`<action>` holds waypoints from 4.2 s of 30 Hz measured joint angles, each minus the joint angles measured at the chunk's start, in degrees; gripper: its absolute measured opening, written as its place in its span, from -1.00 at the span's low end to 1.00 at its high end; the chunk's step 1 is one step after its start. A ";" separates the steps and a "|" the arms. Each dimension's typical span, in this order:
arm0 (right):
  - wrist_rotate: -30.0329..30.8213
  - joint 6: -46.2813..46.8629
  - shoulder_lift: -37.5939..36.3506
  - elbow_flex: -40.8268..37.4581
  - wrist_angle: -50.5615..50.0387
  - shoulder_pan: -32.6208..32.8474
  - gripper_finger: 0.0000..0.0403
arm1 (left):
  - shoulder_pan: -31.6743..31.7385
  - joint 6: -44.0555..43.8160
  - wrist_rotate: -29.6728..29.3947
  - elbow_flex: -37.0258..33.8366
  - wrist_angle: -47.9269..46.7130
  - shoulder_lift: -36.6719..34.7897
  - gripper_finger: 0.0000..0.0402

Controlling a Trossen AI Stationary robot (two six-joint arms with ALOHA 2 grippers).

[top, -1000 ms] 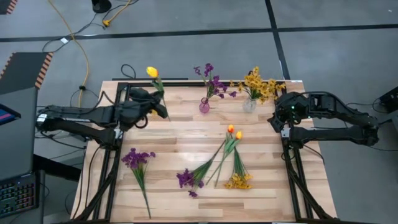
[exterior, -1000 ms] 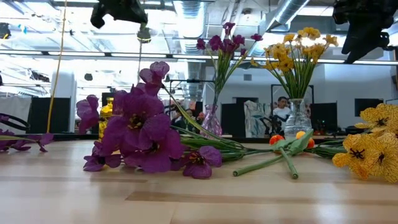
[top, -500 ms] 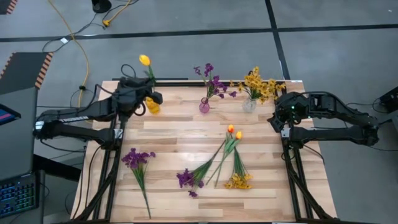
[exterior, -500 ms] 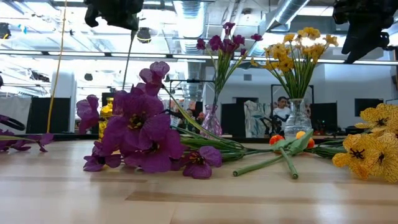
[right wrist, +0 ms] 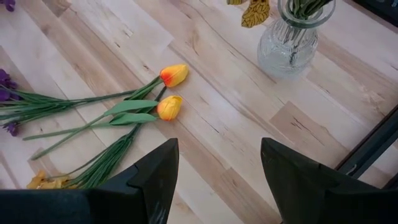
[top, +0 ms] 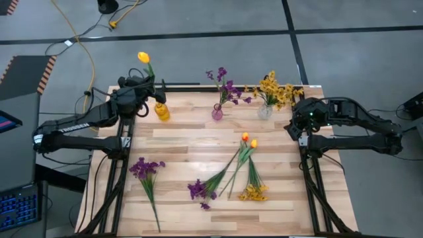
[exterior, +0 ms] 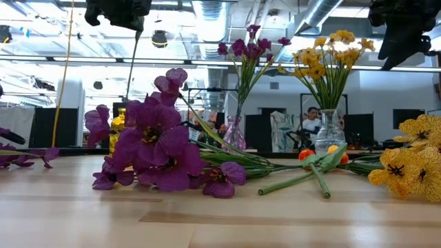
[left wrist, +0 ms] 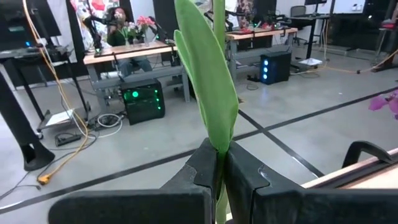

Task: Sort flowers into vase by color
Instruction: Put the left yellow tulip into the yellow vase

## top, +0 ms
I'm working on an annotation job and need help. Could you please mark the small black orange-striped mat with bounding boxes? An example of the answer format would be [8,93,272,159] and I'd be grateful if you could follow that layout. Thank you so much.
[0,0,20,17]

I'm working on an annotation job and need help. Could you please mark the yellow extension cable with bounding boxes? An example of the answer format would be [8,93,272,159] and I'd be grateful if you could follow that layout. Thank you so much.
[52,0,96,132]

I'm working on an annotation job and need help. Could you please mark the yellow artificial flower bunch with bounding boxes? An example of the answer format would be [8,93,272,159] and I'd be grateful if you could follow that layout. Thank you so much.
[244,70,278,106]
[238,155,269,202]
[272,83,304,112]

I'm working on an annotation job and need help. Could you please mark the black metal table frame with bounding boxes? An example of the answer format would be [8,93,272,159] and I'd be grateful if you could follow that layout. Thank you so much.
[77,85,360,237]

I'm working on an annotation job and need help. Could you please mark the laptop with lit screen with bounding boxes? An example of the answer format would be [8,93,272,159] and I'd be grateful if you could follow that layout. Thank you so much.
[0,110,23,134]

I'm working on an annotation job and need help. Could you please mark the clear glass vase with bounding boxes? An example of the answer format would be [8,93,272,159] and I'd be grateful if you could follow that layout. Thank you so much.
[257,102,274,120]

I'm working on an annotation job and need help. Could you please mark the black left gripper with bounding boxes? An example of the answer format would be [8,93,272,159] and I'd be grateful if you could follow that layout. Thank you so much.
[117,75,167,104]

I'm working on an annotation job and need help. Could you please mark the black looped cable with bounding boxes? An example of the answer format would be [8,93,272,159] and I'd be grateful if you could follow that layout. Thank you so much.
[128,67,145,79]

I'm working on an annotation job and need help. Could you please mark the black box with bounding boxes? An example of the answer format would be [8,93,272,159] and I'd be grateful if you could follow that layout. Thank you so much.
[402,91,423,122]

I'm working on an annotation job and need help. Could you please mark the large black orange-striped mat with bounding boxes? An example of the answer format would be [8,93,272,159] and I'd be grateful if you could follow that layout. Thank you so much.
[0,55,58,100]

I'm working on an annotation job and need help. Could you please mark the yellow cable with plug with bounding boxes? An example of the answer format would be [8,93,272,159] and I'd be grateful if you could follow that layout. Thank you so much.
[108,0,141,29]

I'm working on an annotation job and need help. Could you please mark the yellow glass vase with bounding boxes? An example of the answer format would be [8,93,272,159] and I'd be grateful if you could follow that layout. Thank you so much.
[154,101,171,122]

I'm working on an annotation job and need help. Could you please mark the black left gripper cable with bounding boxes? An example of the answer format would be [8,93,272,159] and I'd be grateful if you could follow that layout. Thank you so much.
[135,100,150,118]

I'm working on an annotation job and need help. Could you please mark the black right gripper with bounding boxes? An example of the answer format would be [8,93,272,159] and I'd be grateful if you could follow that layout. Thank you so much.
[284,98,315,142]

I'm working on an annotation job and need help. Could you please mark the black floor cable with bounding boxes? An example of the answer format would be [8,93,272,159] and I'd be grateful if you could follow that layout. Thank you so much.
[44,13,115,57]
[362,108,423,176]

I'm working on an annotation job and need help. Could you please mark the black round stand base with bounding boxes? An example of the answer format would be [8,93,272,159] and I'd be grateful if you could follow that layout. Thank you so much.
[97,0,119,15]

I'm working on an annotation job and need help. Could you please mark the backlit black keyboard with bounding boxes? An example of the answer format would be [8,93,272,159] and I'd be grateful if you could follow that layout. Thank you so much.
[0,183,43,232]

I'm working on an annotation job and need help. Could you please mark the pink glass vase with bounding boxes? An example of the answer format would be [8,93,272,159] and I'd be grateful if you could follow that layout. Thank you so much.
[211,103,224,122]

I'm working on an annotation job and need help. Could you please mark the purple artificial flower bunch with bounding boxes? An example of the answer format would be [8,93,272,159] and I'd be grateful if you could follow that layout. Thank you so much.
[205,67,252,112]
[128,157,166,233]
[187,148,241,211]

